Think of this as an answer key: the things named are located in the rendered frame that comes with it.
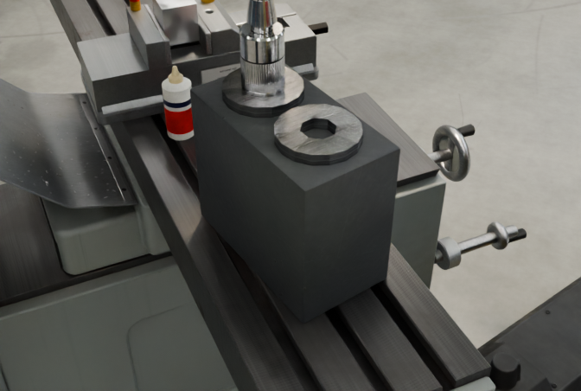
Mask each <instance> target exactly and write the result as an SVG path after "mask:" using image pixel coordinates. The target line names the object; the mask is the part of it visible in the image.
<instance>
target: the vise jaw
mask: <svg viewBox="0 0 581 391"><path fill-rule="evenodd" d="M195 2H196V3H197V12H198V23H199V34H200V40H199V43H200V44H201V46H202V47H203V49H204V50H205V52H206V53H207V54H211V55H218V54H225V53H230V52H234V51H239V28H238V26H237V25H236V23H235V22H234V21H233V19H232V18H231V17H230V16H229V15H228V13H227V12H226V10H225V9H224V8H223V6H222V5H221V4H220V2H219V1H218V0H215V1H214V2H212V3H203V2H202V1H201V0H195Z"/></svg>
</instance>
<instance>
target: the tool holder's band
mask: <svg viewBox="0 0 581 391"><path fill-rule="evenodd" d="M239 39H240V41H241V42H242V43H244V44H245V45H246V46H248V47H252V48H271V47H275V46H277V45H278V44H280V43H281V42H282V41H283V40H284V26H283V25H281V24H280V23H279V22H276V23H274V24H273V29H272V31H270V32H268V33H264V34H259V33H255V32H253V31H252V30H251V25H250V24H248V23H247V22H246V23H244V24H243V25H242V26H241V27H240V28H239Z"/></svg>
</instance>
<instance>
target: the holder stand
mask: <svg viewBox="0 0 581 391"><path fill-rule="evenodd" d="M284 74H285V85H284V89H283V90H282V91H280V92H279V93H276V94H273V95H270V96H255V95H251V94H249V93H247V92H246V91H245V90H244V89H243V88H242V86H241V70H240V68H238V69H236V70H234V71H232V72H231V73H230V74H229V75H228V76H225V77H222V78H219V79H217V80H213V81H210V82H208V83H205V84H202V85H200V86H197V87H193V88H191V89H190V98H191V108H192V118H193V127H194V136H195V155H196V164H197V174H198V183H199V193H200V203H201V215H202V216H203V217H204V218H205V219H206V220H207V221H208V222H209V223H210V224H211V226H212V227H213V228H214V229H215V230H216V231H217V232H218V233H219V234H220V235H221V236H222V237H223V239H224V240H225V241H226V242H227V243H228V244H229V245H230V246H231V247H232V248H233V249H234V250H235V252H236V253H237V254H238V255H239V256H240V257H241V258H242V259H243V260H244V261H245V262H246V263H247V265H249V267H251V269H253V271H254V272H255V273H257V274H258V276H259V277H260V278H261V279H262V280H263V281H264V282H265V283H266V284H267V285H268V286H269V287H270V288H271V290H272V291H273V292H274V293H275V294H276V295H277V296H278V297H279V298H280V299H281V300H282V301H283V303H284V304H285V305H286V306H287V307H288V308H289V309H290V310H291V311H292V312H293V313H294V314H295V316H296V317H297V318H298V319H299V320H300V321H301V322H302V323H306V322H308V321H310V320H311V319H313V318H315V317H317V316H319V315H321V314H323V313H324V312H325V311H328V310H330V309H332V308H334V307H335V306H337V305H339V304H341V303H343V302H344V301H346V300H348V299H350V298H352V297H353V296H355V295H357V294H359V293H361V292H363V291H365V290H366V289H368V288H370V287H372V286H373V285H376V284H378V283H379V282H381V281H382V280H384V279H386V277H387V269H388V261H389V253H390V245H391V237H392V228H393V212H394V204H395V196H396V188H397V180H398V171H399V155H400V148H399V147H398V146H397V145H396V144H394V143H393V142H392V141H390V140H389V139H388V138H386V137H384V136H383V135H382V134H380V133H379V132H378V131H376V130H375V129H374V128H373V127H371V126H370V125H368V124H367V123H366V122H364V121H363V120H362V119H360V118H358V117H357V116H356V115H354V114H353V113H352V112H351V111H349V110H348V109H347V108H345V107H344V106H342V105H341V104H340V103H338V102H337V101H336V100H334V99H332V98H331V97H330V96H328V95H327V94H326V93H325V92H324V91H322V90H321V89H319V88H318V87H316V86H315V85H314V84H312V83H311V82H310V81H308V80H306V79H305V78H304V77H303V76H302V75H301V74H299V73H298V72H296V71H295V70H293V69H292V68H291V67H289V66H288V65H286V64H284Z"/></svg>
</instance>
